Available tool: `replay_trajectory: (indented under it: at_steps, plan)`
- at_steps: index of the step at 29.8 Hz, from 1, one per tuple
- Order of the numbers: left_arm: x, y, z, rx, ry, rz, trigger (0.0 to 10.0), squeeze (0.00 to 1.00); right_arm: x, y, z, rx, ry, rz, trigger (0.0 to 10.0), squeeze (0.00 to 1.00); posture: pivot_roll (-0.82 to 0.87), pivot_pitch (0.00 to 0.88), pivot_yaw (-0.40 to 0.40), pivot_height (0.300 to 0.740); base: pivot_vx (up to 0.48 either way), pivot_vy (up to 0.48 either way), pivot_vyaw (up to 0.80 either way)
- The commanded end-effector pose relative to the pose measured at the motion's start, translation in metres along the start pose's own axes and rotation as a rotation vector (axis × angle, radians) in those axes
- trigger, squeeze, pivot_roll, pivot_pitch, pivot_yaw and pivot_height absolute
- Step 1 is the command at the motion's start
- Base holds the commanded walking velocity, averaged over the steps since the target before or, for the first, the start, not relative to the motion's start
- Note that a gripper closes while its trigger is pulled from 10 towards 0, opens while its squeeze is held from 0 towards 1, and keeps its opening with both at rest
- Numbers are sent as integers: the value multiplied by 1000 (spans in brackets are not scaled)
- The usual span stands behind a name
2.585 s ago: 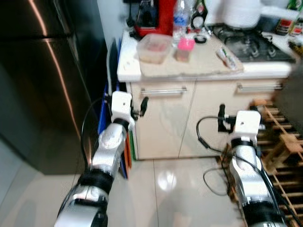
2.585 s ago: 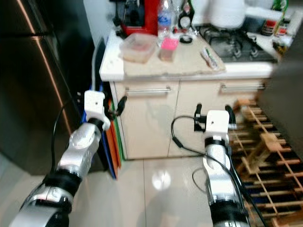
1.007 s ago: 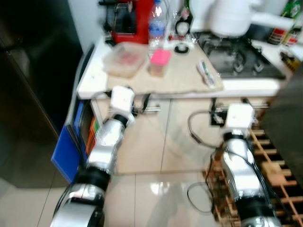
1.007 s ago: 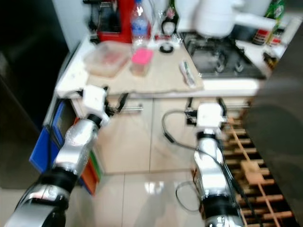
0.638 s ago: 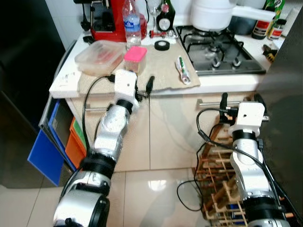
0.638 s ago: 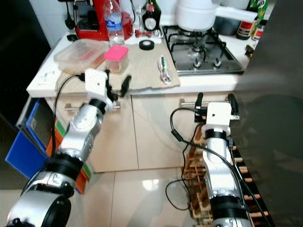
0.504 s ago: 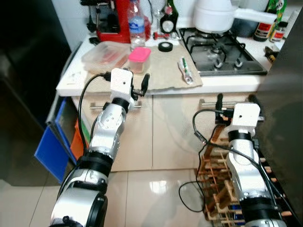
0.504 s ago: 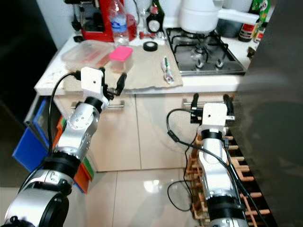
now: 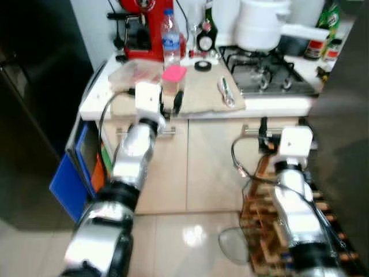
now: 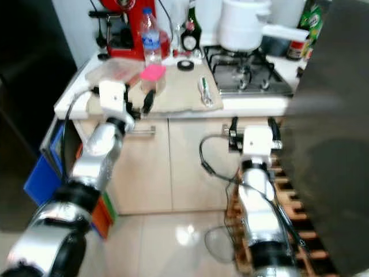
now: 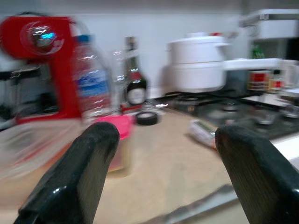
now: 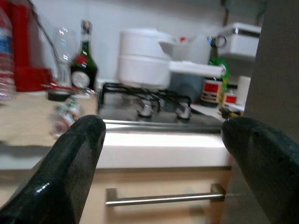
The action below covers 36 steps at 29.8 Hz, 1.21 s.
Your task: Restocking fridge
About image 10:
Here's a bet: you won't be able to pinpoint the small container with pink lid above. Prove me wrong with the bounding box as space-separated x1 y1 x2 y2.
140 63 167 95

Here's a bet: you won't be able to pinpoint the wooden wine rack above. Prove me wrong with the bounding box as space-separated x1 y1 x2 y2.
225 151 340 277

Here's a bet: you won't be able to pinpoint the green glass bottle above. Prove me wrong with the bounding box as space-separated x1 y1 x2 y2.
300 2 324 46

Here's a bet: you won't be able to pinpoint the red coffee machine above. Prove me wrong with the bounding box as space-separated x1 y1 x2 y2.
89 0 172 61

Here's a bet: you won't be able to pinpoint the black gas hob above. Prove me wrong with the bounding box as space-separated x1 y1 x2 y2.
203 44 296 97

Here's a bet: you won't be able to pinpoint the white pot with handle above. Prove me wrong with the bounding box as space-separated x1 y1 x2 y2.
217 0 310 52

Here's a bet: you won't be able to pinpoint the blue flat board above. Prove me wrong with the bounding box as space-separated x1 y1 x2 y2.
23 151 73 224

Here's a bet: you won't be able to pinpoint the green flat board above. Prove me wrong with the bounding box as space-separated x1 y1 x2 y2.
105 193 119 227

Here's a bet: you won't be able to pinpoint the clear water bottle blue label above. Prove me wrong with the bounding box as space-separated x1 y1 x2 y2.
139 6 163 66

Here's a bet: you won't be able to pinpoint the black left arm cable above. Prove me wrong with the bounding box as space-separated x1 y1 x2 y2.
63 87 101 174

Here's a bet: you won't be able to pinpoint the dark glass bottle round label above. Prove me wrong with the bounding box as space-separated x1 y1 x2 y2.
179 0 203 53

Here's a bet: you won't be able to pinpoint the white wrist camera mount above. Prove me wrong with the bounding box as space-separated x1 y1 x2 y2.
242 125 275 160
99 80 129 119

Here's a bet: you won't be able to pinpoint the beige woven place mat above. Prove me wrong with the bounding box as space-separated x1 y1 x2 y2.
85 58 226 114

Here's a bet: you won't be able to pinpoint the black tape roll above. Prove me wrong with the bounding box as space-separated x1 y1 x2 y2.
176 59 195 72

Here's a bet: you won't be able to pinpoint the green white snack tube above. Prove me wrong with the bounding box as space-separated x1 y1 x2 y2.
198 76 216 107

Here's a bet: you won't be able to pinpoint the white kitchen counter cabinet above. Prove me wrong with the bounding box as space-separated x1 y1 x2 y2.
54 49 303 215

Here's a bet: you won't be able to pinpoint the clear plastic food container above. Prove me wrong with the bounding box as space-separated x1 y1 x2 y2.
84 57 146 88

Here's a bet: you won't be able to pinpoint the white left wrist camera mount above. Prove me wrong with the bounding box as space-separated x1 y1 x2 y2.
99 80 129 119

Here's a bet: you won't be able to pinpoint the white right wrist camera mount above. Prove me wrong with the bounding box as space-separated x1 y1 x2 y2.
242 125 275 160

